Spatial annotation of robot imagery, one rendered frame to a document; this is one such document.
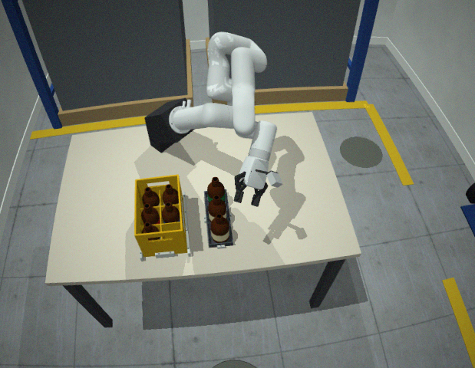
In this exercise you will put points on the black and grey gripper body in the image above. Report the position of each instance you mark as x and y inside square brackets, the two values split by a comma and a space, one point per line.
[252, 178]

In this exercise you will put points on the yellow crate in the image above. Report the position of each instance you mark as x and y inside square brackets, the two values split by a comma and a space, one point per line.
[174, 232]

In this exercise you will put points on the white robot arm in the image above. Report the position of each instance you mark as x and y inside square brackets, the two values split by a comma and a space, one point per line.
[239, 113]

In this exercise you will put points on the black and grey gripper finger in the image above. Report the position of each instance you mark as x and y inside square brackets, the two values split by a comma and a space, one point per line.
[257, 196]
[240, 186]

